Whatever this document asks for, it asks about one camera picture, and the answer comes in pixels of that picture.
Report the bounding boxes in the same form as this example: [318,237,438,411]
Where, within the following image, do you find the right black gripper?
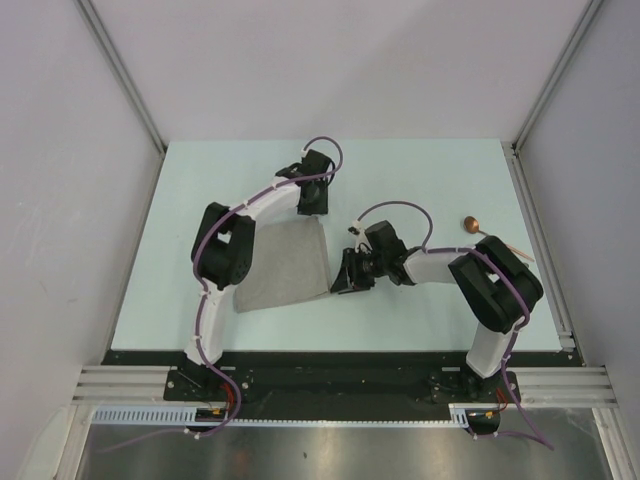
[330,247,388,294]

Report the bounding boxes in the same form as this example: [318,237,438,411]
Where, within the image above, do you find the grey cloth napkin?
[234,217,330,313]

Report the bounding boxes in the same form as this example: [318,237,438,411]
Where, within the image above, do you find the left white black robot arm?
[185,147,342,400]

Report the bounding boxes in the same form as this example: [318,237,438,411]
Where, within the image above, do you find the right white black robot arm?
[330,220,543,401]

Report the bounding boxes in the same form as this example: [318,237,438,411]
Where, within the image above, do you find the copper spoon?
[462,216,535,262]

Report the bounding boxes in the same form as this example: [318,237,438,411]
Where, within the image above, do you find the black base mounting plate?
[102,350,576,431]

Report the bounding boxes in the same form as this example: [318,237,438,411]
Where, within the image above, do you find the white slotted cable duct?
[92,403,471,429]

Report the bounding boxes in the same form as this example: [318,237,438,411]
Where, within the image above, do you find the aluminium frame rail right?
[501,142,578,351]

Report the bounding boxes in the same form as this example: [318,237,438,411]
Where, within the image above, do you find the aluminium frame rail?
[72,366,170,405]
[501,142,578,351]

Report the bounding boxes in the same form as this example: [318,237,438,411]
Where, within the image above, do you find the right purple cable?
[349,200,555,451]

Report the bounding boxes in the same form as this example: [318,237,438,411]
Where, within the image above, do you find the aluminium frame rail left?
[72,366,170,405]

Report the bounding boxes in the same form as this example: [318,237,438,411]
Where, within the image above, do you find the aluminium frame post left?
[73,0,168,157]

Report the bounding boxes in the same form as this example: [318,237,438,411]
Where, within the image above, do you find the aluminium frame post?
[511,0,607,154]
[73,0,168,157]

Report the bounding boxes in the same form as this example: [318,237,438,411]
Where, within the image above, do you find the aluminium frame post right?
[511,0,607,154]

